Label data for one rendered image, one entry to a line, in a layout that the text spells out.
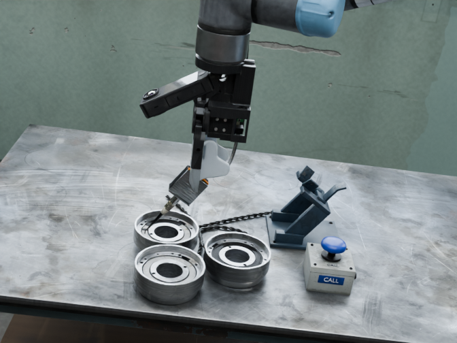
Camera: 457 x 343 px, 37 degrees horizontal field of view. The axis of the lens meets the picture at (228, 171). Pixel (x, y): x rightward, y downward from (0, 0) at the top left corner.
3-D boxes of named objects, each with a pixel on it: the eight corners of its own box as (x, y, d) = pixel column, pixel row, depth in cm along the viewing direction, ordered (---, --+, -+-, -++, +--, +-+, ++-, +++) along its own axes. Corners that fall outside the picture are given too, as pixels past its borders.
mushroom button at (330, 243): (317, 273, 107) (323, 246, 104) (315, 258, 110) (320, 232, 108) (342, 275, 107) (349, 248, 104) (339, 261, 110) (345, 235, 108)
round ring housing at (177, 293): (176, 317, 96) (179, 294, 95) (118, 288, 101) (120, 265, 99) (215, 284, 105) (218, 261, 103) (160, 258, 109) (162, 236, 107)
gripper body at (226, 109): (245, 148, 100) (256, 69, 94) (186, 142, 99) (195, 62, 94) (243, 128, 107) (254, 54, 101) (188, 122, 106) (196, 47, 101)
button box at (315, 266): (305, 290, 106) (311, 265, 104) (302, 265, 113) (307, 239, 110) (357, 297, 106) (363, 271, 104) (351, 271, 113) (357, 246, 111)
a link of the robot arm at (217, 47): (196, 32, 92) (198, 17, 99) (193, 64, 94) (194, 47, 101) (251, 38, 92) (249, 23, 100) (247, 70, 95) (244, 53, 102)
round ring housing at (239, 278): (279, 270, 110) (283, 249, 108) (245, 299, 102) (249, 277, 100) (225, 245, 115) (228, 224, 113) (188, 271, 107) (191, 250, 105)
